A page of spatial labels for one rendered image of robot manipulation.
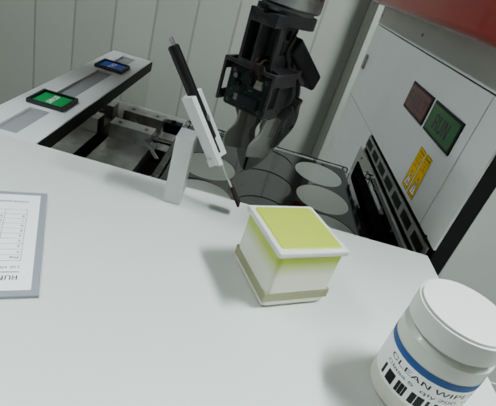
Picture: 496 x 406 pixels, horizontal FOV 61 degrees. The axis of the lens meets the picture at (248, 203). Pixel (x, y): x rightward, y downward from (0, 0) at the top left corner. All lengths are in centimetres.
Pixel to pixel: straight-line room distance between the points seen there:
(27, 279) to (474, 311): 34
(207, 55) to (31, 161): 209
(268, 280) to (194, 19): 226
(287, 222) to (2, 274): 24
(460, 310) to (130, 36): 247
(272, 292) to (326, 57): 224
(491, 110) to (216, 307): 41
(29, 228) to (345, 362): 31
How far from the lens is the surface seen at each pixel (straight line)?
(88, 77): 89
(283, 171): 83
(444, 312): 34
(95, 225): 45
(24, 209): 46
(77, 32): 277
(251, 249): 41
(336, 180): 88
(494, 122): 59
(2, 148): 58
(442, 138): 68
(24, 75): 298
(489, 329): 35
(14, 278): 39
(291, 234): 39
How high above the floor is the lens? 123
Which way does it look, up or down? 29 degrees down
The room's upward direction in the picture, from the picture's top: 18 degrees clockwise
